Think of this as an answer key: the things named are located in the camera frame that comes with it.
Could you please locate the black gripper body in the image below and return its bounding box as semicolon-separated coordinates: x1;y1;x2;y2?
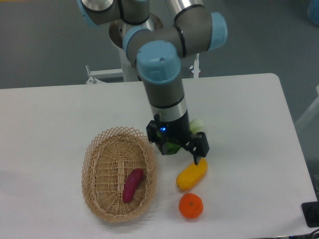
154;111;191;149

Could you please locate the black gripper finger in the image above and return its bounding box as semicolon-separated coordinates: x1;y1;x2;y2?
182;131;209;165
146;120;168;155

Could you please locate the purple sweet potato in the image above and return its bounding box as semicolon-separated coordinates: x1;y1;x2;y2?
122;168;144;203

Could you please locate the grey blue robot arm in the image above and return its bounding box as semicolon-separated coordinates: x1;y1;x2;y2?
78;0;228;164

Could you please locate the woven wicker basket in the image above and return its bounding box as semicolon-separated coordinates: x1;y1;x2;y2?
81;126;158;223

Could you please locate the green bok choy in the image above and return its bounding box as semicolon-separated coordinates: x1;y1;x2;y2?
167;119;204;155

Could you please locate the yellow mango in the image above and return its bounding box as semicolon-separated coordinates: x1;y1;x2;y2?
175;158;208;191

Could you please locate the orange tangerine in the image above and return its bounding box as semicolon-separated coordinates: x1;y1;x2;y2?
178;193;204;219

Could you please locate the white table leg right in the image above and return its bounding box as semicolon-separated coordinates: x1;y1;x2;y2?
295;86;319;133

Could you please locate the black device at edge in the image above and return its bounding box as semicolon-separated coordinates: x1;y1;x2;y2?
301;201;319;228

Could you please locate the blue object top right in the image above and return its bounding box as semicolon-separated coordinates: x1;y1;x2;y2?
308;0;319;26

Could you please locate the white metal base frame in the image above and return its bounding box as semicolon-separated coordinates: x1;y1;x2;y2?
85;52;203;84

